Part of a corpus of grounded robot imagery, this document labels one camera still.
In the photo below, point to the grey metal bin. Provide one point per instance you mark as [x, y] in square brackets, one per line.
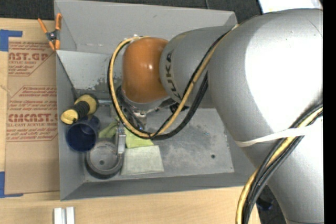
[189, 144]

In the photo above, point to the grey round bowl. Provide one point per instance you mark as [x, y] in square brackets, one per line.
[103, 161]

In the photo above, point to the light green cloth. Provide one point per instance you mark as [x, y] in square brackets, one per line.
[135, 141]

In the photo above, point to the dark blue cup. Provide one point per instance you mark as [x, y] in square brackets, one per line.
[80, 136]

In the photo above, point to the grey-green flat sponge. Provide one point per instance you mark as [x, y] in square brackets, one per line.
[143, 160]

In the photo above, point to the brown cardboard board, red print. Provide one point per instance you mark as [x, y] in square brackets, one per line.
[31, 160]

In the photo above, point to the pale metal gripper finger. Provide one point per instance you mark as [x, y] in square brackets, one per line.
[120, 140]

